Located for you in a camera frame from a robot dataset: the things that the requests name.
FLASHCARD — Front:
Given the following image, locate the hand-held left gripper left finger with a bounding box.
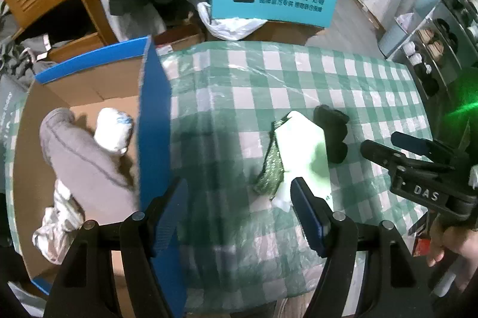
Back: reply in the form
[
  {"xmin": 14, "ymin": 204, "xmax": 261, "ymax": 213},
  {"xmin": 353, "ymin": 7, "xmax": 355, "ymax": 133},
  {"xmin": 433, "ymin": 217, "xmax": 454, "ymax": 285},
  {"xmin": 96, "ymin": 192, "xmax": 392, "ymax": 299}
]
[{"xmin": 43, "ymin": 177, "xmax": 189, "ymax": 318}]

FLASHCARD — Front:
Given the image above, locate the black soft sock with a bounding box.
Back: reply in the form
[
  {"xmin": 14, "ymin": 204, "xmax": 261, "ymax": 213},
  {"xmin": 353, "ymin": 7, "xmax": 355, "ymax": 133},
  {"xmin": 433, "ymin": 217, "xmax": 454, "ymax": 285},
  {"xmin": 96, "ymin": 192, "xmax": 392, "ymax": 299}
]
[{"xmin": 313, "ymin": 105, "xmax": 350, "ymax": 165}]

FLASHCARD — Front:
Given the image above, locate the green checkered tablecloth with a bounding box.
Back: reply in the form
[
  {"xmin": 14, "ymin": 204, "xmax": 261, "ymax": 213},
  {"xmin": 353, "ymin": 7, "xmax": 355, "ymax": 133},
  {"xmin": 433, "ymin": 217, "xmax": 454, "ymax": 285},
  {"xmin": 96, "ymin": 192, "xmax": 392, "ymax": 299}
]
[{"xmin": 0, "ymin": 41, "xmax": 436, "ymax": 311}]

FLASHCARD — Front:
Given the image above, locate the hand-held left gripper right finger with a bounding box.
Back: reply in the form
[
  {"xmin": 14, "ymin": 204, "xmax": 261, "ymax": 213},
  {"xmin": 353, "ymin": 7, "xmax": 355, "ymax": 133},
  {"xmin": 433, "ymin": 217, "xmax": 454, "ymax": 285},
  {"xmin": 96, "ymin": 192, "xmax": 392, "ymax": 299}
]
[{"xmin": 290, "ymin": 177, "xmax": 428, "ymax": 318}]

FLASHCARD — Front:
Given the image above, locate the large brown cardboard box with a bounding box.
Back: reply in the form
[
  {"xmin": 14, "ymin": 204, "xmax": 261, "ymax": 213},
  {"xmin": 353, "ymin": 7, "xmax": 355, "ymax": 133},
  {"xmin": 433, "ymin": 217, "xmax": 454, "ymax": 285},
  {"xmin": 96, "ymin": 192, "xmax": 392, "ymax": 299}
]
[{"xmin": 243, "ymin": 19, "xmax": 325, "ymax": 46}]

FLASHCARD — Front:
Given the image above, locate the white sock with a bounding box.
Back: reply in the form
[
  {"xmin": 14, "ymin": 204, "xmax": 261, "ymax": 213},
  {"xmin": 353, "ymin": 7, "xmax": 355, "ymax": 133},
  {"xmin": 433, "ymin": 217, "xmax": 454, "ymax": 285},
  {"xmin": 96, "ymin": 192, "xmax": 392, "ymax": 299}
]
[{"xmin": 93, "ymin": 108, "xmax": 134, "ymax": 155}]

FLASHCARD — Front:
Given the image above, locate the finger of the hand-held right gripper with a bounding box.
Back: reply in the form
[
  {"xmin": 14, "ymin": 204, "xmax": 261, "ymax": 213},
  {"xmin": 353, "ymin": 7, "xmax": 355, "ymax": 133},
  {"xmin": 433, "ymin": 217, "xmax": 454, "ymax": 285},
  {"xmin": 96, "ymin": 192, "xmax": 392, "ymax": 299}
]
[
  {"xmin": 391, "ymin": 131, "xmax": 454, "ymax": 160},
  {"xmin": 360, "ymin": 139, "xmax": 411, "ymax": 169}
]

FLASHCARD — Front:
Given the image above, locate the dark green glitter cloth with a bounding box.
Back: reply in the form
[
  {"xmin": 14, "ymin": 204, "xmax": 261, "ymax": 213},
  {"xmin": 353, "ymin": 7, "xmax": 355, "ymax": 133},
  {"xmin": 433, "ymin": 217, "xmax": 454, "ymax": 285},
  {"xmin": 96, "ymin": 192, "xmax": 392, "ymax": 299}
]
[{"xmin": 254, "ymin": 118, "xmax": 288, "ymax": 195}]

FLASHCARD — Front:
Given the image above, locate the white plastic bag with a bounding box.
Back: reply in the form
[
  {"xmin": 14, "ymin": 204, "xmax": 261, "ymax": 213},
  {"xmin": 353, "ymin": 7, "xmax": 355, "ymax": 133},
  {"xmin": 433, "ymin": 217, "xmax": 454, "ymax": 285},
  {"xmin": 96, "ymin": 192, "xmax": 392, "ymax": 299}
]
[{"xmin": 187, "ymin": 0, "xmax": 267, "ymax": 41}]

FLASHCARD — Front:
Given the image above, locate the white and pink bag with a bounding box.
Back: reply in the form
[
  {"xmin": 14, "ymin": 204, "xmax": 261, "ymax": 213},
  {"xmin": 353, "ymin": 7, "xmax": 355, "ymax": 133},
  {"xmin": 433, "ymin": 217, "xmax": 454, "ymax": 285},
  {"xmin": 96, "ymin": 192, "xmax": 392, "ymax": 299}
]
[{"xmin": 396, "ymin": 12, "xmax": 415, "ymax": 30}]

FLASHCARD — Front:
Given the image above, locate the light blue bin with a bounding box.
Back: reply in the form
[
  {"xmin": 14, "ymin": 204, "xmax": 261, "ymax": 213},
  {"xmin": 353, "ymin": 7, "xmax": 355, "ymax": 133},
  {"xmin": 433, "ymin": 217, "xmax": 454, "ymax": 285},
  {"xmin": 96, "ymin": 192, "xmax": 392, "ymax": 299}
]
[{"xmin": 377, "ymin": 19, "xmax": 406, "ymax": 59}]

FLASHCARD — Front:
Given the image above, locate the white patterned cloth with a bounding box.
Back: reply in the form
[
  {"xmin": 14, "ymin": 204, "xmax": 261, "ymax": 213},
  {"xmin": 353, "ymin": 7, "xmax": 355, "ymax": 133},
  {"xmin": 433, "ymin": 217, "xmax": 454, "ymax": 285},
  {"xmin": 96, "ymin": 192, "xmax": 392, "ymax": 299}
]
[{"xmin": 32, "ymin": 179, "xmax": 86, "ymax": 264}]

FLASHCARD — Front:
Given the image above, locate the grey printed tote bag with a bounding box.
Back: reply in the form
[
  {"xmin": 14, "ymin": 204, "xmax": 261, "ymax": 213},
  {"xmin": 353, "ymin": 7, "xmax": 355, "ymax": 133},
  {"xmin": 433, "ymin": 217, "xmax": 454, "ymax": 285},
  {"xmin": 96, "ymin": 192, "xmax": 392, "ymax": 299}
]
[{"xmin": 0, "ymin": 73, "xmax": 28, "ymax": 154}]

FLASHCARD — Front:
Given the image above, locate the grey shoe rack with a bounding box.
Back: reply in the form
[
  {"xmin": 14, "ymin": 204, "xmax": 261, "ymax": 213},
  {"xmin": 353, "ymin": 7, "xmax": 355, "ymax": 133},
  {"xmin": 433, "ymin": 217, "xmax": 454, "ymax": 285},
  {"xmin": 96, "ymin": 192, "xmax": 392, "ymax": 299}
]
[{"xmin": 388, "ymin": 0, "xmax": 478, "ymax": 98}]

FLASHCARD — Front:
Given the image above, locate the light green cloth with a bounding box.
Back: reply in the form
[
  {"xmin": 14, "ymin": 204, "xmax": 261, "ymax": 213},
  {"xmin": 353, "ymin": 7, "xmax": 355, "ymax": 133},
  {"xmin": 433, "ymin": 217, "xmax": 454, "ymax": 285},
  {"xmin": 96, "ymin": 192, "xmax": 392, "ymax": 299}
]
[{"xmin": 272, "ymin": 111, "xmax": 334, "ymax": 212}]

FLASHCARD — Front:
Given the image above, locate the small open cardboard box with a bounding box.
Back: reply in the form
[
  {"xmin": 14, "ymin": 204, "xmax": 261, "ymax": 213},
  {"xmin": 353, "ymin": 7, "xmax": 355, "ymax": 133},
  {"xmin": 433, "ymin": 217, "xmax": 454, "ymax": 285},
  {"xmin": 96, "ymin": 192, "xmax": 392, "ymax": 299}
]
[{"xmin": 153, "ymin": 23, "xmax": 206, "ymax": 57}]

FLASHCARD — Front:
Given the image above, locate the grey hoodie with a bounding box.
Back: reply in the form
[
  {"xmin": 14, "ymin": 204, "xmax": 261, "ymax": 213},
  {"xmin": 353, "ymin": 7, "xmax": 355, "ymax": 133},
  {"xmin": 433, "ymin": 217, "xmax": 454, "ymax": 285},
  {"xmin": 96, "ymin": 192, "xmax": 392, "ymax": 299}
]
[{"xmin": 0, "ymin": 34, "xmax": 53, "ymax": 87}]

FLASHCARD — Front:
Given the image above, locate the blue-rimmed cardboard box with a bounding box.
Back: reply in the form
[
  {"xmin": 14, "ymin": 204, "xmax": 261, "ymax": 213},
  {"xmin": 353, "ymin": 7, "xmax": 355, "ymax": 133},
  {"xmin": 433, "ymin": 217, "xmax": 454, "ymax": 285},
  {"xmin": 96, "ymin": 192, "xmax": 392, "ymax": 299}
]
[{"xmin": 13, "ymin": 35, "xmax": 187, "ymax": 318}]

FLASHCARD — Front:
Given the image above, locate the grey sock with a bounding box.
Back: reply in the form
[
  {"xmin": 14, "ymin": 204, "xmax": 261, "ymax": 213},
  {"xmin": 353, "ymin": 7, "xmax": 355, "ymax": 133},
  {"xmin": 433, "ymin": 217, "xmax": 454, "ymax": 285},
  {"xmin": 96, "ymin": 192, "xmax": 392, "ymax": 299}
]
[{"xmin": 39, "ymin": 108, "xmax": 140, "ymax": 219}]

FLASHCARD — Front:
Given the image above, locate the person's right hand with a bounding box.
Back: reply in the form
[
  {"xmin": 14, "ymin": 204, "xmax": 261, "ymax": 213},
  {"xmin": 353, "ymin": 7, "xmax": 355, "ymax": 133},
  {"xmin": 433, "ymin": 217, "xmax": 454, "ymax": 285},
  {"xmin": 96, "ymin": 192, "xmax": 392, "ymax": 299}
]
[{"xmin": 426, "ymin": 217, "xmax": 478, "ymax": 289}]

